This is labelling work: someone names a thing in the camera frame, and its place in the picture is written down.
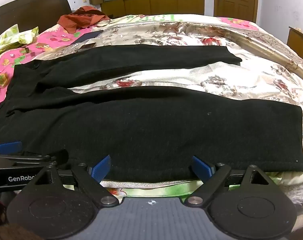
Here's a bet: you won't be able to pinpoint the wooden side cabinet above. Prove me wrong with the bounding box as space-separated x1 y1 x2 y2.
287 26 303 64

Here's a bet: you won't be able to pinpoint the rust red garment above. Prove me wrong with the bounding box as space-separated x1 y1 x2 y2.
57 6 110 33

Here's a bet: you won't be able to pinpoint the black pants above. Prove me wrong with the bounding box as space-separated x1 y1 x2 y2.
0 44 303 183

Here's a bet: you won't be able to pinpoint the dark wooden headboard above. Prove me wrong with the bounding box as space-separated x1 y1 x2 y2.
0 0 73 43

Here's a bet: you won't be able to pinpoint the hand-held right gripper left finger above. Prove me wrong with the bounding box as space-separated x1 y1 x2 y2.
29 155 119 208

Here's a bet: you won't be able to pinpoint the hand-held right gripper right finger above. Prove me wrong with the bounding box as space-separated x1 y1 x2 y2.
184 155 275 208

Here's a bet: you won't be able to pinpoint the pink floral bedsheet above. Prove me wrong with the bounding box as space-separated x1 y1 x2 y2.
0 17 104 112

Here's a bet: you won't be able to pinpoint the shiny floral quilt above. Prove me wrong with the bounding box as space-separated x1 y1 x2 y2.
36 14 303 205

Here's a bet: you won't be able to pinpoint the black phone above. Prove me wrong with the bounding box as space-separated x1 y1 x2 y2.
78 42 97 53

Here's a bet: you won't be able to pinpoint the brown fuzzy cloth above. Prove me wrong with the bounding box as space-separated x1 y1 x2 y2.
0 202 39 240

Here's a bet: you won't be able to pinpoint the wooden door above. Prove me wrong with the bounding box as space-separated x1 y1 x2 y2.
213 0 259 23

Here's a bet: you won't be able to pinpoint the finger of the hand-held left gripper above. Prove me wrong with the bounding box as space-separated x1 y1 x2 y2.
0 141 23 155
0 149 69 168

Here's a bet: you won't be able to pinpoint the green floral pillow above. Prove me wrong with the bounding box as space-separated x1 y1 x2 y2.
0 24 39 58

